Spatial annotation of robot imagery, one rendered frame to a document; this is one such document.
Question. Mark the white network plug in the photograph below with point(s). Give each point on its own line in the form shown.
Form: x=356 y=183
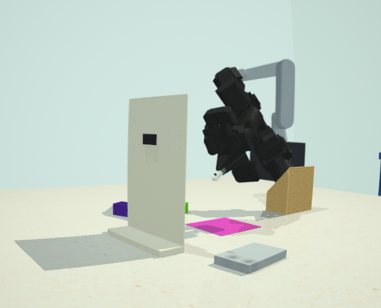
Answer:
x=218 y=174

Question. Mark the pink flat square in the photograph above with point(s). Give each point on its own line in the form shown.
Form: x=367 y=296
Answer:
x=223 y=226

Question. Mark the purple cube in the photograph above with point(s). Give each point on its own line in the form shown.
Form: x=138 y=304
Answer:
x=120 y=209

